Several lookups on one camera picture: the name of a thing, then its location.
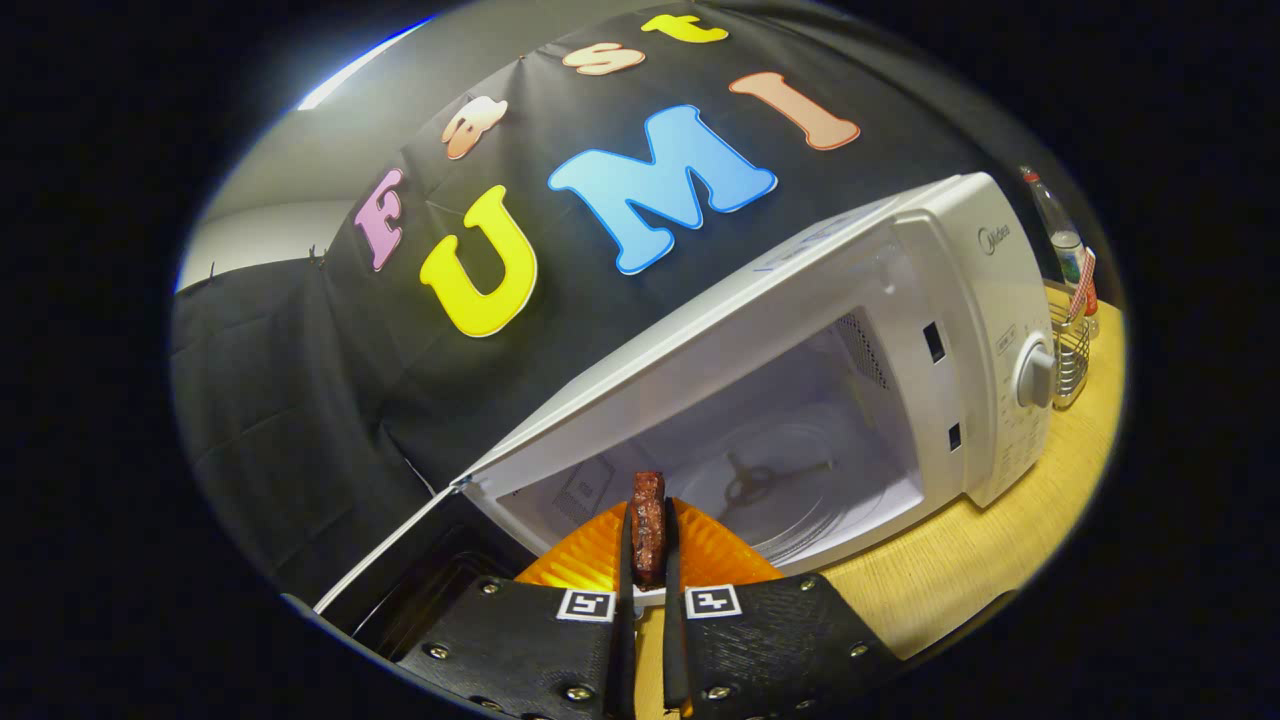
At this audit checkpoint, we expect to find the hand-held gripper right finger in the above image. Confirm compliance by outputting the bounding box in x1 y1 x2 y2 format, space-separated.
662 497 906 720

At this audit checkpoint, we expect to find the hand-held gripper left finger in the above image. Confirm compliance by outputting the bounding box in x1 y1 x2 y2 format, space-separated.
395 500 636 720

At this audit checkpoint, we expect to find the brown dried meat strip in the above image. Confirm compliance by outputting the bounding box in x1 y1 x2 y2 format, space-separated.
630 471 668 589

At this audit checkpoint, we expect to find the white toaster oven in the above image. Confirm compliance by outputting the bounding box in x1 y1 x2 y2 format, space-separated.
312 172 1058 661

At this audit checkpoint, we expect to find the red white striped straw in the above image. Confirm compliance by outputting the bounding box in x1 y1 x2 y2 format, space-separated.
1066 247 1098 323

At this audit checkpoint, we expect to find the clear bottle with red label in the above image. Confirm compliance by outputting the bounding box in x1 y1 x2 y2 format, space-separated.
1020 165 1101 336

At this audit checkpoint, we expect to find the metal wire basket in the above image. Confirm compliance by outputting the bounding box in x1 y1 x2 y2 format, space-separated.
1047 300 1093 411

